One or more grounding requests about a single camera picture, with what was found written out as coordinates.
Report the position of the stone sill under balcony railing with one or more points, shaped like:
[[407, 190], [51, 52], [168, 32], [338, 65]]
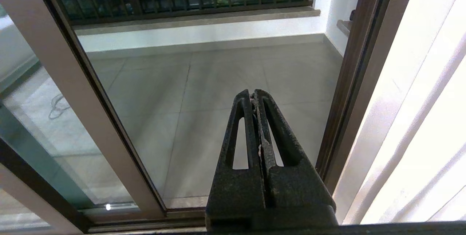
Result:
[[200, 18]]

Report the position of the white curtain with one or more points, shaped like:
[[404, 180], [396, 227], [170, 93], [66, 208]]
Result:
[[418, 118]]

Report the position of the brown framed glass sliding door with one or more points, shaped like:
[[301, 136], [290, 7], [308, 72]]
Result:
[[76, 82]]

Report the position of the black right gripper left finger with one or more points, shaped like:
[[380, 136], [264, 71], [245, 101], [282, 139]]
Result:
[[236, 195]]

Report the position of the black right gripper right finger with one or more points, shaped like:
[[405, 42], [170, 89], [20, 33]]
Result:
[[295, 191]]

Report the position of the stone side window sill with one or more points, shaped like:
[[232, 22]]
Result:
[[343, 26]]

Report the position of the dark brown door jamb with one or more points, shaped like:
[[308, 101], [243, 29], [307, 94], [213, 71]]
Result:
[[349, 82]]

